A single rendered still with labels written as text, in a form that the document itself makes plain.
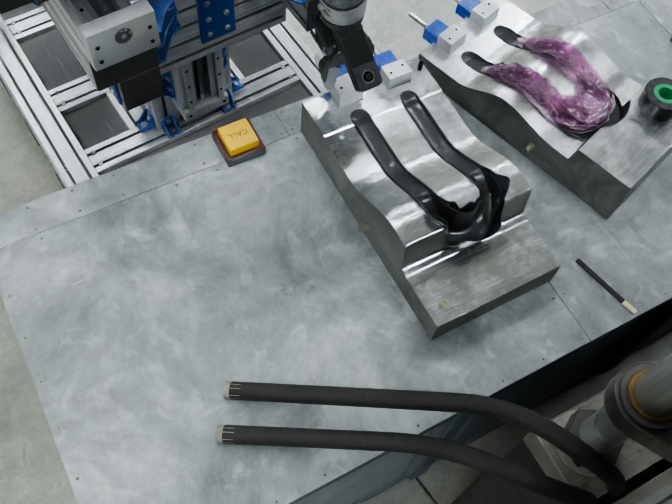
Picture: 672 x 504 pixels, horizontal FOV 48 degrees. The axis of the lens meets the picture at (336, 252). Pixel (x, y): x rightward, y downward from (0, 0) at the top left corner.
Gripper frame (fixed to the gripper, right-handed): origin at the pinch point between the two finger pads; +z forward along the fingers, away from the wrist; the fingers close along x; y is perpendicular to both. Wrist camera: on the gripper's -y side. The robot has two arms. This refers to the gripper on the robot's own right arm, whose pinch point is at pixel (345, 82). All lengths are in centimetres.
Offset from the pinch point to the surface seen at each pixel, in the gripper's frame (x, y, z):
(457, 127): -15.9, -15.5, 5.7
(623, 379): -7, -68, -19
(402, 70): -11.9, -0.9, 3.8
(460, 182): -7.9, -27.6, -1.8
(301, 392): 33, -47, -3
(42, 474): 99, -25, 78
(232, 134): 22.3, 4.0, 7.9
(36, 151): 70, 71, 96
